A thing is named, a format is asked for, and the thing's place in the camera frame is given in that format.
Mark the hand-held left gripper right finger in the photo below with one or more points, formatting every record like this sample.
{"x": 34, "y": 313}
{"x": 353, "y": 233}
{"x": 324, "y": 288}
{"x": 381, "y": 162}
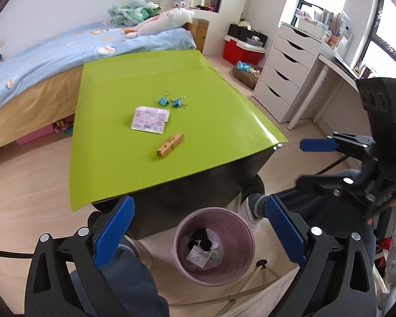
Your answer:
{"x": 285, "y": 231}

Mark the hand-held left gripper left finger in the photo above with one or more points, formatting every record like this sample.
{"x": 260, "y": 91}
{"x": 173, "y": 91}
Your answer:
{"x": 114, "y": 232}

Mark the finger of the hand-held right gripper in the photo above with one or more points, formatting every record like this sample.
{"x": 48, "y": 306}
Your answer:
{"x": 323, "y": 185}
{"x": 316, "y": 144}

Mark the pink trash bin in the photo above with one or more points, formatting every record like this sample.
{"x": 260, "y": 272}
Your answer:
{"x": 241, "y": 254}

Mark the black cloth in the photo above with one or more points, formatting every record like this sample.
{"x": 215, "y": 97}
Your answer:
{"x": 203, "y": 237}

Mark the white paper carton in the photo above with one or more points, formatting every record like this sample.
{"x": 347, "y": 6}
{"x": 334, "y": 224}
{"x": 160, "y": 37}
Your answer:
{"x": 199, "y": 257}

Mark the person's right foot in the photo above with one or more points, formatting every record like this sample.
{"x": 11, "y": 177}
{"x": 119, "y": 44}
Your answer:
{"x": 254, "y": 208}

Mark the person's foot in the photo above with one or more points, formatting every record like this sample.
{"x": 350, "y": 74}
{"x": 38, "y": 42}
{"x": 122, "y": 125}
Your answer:
{"x": 132, "y": 270}
{"x": 254, "y": 208}

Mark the person's left foot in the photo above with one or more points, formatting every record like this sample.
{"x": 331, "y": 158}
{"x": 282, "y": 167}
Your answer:
{"x": 132, "y": 270}

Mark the beige cloth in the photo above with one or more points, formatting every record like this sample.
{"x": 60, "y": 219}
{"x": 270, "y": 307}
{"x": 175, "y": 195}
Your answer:
{"x": 274, "y": 294}

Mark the white desk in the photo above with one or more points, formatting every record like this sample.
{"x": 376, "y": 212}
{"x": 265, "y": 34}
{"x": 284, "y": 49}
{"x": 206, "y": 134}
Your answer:
{"x": 336, "y": 69}

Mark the white drawer unit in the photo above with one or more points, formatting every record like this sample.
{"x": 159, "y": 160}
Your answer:
{"x": 283, "y": 72}

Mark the brown basket with toys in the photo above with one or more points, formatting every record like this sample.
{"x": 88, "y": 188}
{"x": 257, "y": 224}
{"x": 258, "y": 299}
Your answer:
{"x": 246, "y": 74}

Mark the wooden clothespin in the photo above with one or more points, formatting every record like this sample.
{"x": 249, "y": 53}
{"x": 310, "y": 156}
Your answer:
{"x": 170, "y": 145}

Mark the green table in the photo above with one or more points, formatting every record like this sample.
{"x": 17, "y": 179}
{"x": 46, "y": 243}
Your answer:
{"x": 211, "y": 122}

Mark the purple tissue packet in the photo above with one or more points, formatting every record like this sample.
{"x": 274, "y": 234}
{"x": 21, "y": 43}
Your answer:
{"x": 150, "y": 120}

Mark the colourful toys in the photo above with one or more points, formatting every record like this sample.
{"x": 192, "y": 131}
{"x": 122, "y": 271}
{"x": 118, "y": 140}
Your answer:
{"x": 64, "y": 125}

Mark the row of books and cards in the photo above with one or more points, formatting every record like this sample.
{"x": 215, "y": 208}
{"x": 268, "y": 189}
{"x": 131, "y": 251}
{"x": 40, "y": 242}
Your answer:
{"x": 330, "y": 26}

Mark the red storage box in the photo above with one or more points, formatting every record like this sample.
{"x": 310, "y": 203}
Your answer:
{"x": 239, "y": 52}

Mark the pink box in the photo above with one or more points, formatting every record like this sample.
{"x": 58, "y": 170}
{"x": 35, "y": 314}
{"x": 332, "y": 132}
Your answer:
{"x": 36, "y": 135}

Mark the black storage bags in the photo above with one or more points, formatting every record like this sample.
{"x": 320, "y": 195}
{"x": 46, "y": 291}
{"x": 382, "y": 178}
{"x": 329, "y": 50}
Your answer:
{"x": 244, "y": 33}

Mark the wooden bed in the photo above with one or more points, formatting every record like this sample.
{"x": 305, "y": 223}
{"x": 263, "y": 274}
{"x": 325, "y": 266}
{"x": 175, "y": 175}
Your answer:
{"x": 29, "y": 105}

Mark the wooden nightstand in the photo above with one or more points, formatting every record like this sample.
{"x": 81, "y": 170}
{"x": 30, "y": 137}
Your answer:
{"x": 200, "y": 34}

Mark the blue printed blanket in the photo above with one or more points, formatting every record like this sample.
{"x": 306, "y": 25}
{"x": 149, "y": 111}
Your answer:
{"x": 52, "y": 52}

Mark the white plush toy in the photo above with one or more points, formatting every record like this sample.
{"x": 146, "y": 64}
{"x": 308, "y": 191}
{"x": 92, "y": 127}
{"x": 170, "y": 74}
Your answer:
{"x": 165, "y": 19}

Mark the small bunny plush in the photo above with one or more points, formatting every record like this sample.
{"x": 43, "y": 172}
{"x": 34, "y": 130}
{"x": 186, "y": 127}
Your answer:
{"x": 179, "y": 4}

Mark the green plush toy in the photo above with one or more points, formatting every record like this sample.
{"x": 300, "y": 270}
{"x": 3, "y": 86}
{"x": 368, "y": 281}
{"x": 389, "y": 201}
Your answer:
{"x": 128, "y": 11}

